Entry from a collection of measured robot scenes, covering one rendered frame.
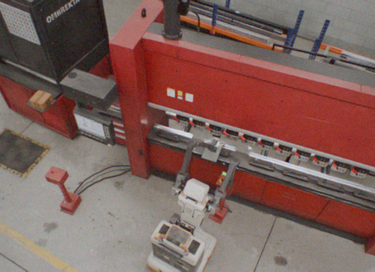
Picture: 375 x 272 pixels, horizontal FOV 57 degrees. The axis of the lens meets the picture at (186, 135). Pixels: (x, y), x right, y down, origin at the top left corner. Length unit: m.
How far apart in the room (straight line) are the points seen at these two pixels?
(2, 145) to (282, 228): 4.25
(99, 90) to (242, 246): 2.64
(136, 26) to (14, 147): 3.07
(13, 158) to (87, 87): 2.52
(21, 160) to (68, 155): 0.67
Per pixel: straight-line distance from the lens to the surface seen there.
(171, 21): 3.33
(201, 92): 3.63
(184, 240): 3.67
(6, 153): 5.85
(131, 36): 3.49
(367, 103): 3.38
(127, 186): 5.04
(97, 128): 3.80
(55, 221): 5.00
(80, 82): 3.59
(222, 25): 5.19
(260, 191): 4.55
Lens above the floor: 4.31
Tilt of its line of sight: 51 degrees down
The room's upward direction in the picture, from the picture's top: 3 degrees clockwise
